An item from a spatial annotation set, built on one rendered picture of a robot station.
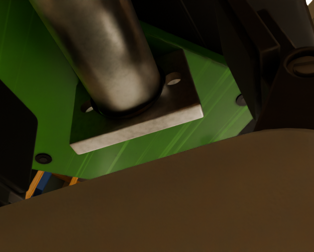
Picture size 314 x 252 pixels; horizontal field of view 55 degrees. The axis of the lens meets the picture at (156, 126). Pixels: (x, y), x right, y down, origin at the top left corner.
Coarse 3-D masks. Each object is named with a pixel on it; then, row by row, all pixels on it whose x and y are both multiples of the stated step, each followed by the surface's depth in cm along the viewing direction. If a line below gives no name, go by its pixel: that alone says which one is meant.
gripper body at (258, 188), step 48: (240, 144) 6; (288, 144) 5; (48, 192) 6; (96, 192) 6; (144, 192) 6; (192, 192) 5; (240, 192) 5; (288, 192) 5; (0, 240) 6; (48, 240) 5; (96, 240) 5; (144, 240) 5; (192, 240) 5; (240, 240) 4; (288, 240) 4
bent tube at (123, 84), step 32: (32, 0) 9; (64, 0) 9; (96, 0) 9; (128, 0) 10; (64, 32) 9; (96, 32) 9; (128, 32) 10; (96, 64) 10; (128, 64) 11; (160, 64) 14; (96, 96) 12; (128, 96) 11; (160, 96) 12; (192, 96) 12; (96, 128) 12; (128, 128) 12; (160, 128) 12
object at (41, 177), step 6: (36, 174) 522; (42, 174) 532; (48, 174) 542; (54, 174) 588; (60, 174) 592; (36, 180) 516; (42, 180) 531; (48, 180) 577; (66, 180) 595; (72, 180) 545; (78, 180) 602; (84, 180) 599; (30, 186) 505; (36, 186) 520; (42, 186) 525; (30, 192) 500; (36, 192) 534; (42, 192) 560
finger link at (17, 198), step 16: (0, 80) 12; (0, 96) 11; (16, 96) 12; (0, 112) 11; (16, 112) 12; (32, 112) 13; (0, 128) 11; (16, 128) 12; (32, 128) 13; (0, 144) 10; (16, 144) 11; (32, 144) 12; (0, 160) 10; (16, 160) 11; (32, 160) 12; (0, 176) 10; (16, 176) 11; (0, 192) 10; (16, 192) 11
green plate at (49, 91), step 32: (0, 0) 12; (0, 32) 13; (32, 32) 13; (160, 32) 14; (0, 64) 14; (32, 64) 14; (64, 64) 14; (192, 64) 15; (224, 64) 15; (32, 96) 15; (64, 96) 15; (224, 96) 17; (64, 128) 17; (192, 128) 18; (224, 128) 18; (64, 160) 19; (96, 160) 19; (128, 160) 20
